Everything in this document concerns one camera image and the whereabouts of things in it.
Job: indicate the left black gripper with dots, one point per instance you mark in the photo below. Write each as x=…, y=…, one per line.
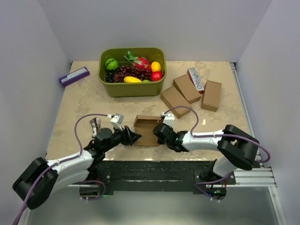
x=129, y=138

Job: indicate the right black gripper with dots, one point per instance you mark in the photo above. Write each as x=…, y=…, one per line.
x=160, y=142

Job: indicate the brown paper box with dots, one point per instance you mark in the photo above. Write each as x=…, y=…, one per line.
x=144, y=126

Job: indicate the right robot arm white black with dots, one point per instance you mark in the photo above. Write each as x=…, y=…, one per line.
x=239, y=149

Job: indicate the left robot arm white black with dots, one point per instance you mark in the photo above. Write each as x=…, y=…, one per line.
x=42, y=178

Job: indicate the front folded brown box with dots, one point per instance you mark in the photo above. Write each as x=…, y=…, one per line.
x=172, y=98

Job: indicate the folded brown box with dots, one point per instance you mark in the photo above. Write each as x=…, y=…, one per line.
x=211, y=96
x=172, y=98
x=186, y=88

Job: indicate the middle folded brown box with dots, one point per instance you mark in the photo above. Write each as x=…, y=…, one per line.
x=186, y=88

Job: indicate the right folded brown box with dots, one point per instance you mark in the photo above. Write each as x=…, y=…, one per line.
x=211, y=96

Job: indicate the red white toothpaste box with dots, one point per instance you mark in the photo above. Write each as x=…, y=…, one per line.
x=195, y=79

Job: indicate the purple flat box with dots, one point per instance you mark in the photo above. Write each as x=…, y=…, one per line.
x=74, y=76

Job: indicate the brown snack wrapper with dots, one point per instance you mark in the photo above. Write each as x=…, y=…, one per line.
x=96, y=126

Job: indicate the olive green plastic basket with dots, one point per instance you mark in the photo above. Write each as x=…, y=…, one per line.
x=122, y=89

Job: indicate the yellow toy mango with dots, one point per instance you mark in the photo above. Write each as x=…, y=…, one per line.
x=131, y=79

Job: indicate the red toy apple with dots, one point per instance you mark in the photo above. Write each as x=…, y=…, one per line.
x=156, y=76

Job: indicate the red toy grapes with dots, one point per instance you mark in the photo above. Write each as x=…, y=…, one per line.
x=124, y=71

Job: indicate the dark blue toy grapes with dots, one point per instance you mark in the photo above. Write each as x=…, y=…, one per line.
x=109, y=77

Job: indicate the yellow orange toy lemon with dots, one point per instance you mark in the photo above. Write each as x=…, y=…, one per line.
x=155, y=66

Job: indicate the pink toy dragon fruit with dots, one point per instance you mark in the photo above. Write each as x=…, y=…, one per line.
x=138, y=62

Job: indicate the green toy watermelon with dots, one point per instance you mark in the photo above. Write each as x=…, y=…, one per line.
x=111, y=64

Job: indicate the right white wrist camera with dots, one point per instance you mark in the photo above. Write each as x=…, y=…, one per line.
x=168, y=119

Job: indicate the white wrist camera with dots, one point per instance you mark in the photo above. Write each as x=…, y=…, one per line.
x=168, y=119
x=116, y=121

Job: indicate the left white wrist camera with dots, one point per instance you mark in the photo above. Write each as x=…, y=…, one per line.
x=116, y=121

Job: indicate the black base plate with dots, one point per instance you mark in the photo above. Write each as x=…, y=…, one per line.
x=151, y=176

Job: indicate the aluminium frame rail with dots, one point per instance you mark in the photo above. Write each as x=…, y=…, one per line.
x=262, y=178

